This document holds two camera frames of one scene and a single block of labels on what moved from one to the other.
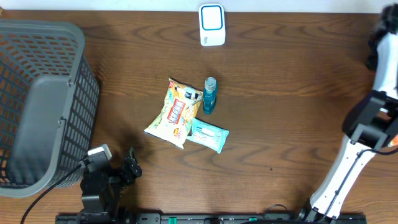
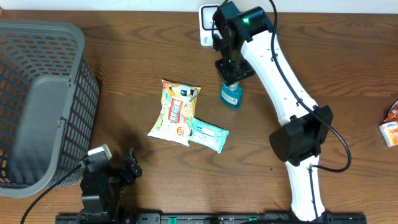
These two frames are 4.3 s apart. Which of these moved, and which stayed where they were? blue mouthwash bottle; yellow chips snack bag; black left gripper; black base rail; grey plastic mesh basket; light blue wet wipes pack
Moved: blue mouthwash bottle; yellow chips snack bag
Stayed: grey plastic mesh basket; black left gripper; black base rail; light blue wet wipes pack
